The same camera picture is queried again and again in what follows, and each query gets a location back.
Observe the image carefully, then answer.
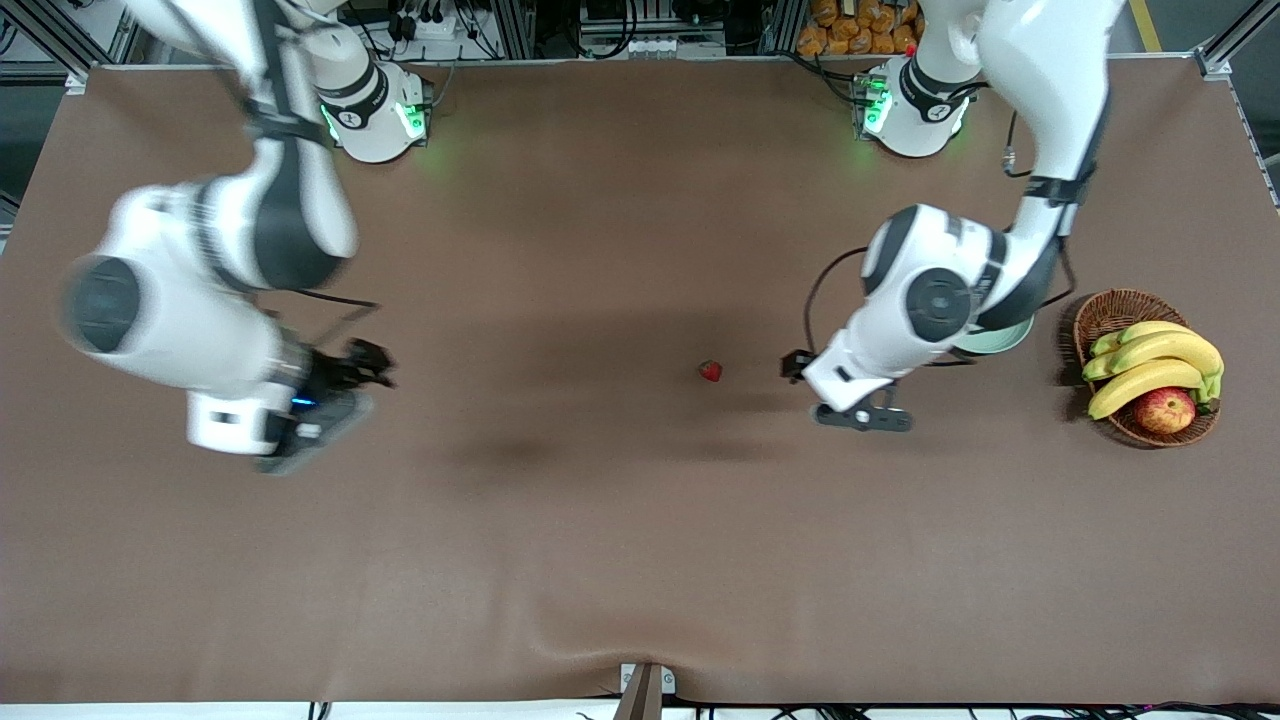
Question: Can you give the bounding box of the light green round plate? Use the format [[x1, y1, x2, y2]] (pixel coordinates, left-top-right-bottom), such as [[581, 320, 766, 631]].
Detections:
[[950, 315, 1034, 355]]

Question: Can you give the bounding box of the brown wicker basket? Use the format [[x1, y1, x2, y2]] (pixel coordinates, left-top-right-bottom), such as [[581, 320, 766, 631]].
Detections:
[[1073, 289, 1221, 448]]

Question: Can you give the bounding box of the brown table cover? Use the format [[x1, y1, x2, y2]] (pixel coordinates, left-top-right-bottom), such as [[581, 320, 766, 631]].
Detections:
[[0, 55, 1280, 706]]

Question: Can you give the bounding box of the yellow banana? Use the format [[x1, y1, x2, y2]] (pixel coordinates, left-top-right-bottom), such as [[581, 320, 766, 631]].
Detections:
[[1082, 330, 1224, 381], [1090, 320, 1196, 359], [1087, 358, 1206, 421]]

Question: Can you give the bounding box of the red apple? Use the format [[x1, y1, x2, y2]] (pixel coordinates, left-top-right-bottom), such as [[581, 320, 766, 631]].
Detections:
[[1133, 387, 1197, 435]]

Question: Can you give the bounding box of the white power strip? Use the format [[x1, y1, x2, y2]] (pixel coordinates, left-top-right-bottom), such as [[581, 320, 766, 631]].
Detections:
[[395, 8, 463, 41]]

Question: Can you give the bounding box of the black camera cable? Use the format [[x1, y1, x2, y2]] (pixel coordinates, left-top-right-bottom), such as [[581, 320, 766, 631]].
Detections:
[[240, 0, 383, 351], [803, 110, 1081, 361]]

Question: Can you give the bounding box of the aluminium frame profile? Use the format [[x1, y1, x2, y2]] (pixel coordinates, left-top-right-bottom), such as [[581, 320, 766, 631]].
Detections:
[[765, 0, 801, 56], [0, 0, 96, 79], [480, 0, 536, 59], [1195, 0, 1280, 76]]

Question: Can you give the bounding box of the metal mount bracket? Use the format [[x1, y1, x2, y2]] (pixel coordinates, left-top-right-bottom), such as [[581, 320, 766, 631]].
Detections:
[[612, 662, 677, 720]]

